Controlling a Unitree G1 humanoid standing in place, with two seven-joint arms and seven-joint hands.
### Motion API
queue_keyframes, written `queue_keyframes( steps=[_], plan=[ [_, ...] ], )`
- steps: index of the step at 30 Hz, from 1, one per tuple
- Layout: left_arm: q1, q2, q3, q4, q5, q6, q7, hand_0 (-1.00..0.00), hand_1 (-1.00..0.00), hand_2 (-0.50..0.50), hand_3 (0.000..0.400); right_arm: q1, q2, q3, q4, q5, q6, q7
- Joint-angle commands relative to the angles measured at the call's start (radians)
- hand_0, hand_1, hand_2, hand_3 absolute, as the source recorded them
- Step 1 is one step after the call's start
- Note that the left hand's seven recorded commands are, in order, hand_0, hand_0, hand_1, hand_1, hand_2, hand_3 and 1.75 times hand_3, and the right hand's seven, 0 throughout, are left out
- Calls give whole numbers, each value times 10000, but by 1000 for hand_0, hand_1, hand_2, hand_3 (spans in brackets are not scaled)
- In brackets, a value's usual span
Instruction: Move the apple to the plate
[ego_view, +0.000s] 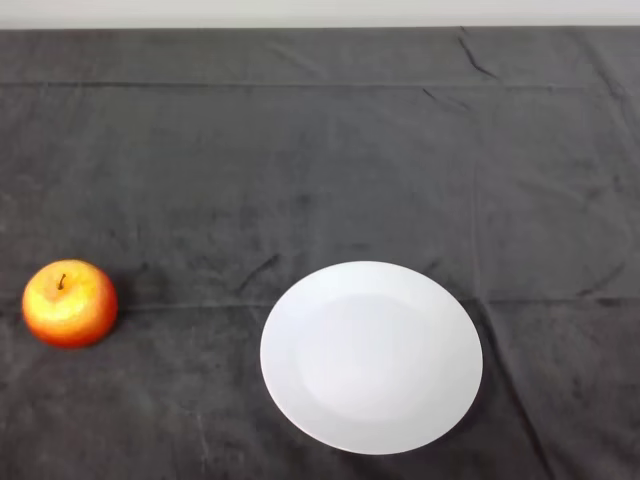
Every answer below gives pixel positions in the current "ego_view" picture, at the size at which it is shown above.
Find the red yellow apple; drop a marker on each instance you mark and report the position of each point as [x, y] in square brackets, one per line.
[70, 310]

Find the white round plate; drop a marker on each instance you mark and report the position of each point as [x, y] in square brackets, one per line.
[371, 357]

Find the black table cloth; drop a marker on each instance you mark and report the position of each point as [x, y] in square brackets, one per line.
[300, 175]

